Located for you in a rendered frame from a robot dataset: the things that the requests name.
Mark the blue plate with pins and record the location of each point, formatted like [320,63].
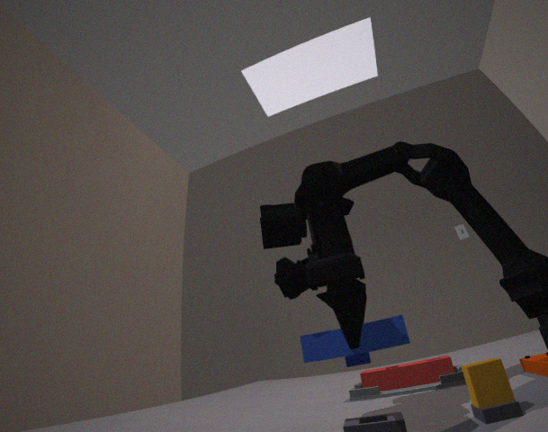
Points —
[380,334]

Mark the mustard yellow block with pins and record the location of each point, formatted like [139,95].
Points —
[487,383]

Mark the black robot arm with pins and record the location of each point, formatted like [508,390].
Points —
[319,199]

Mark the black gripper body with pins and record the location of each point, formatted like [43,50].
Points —
[336,264]

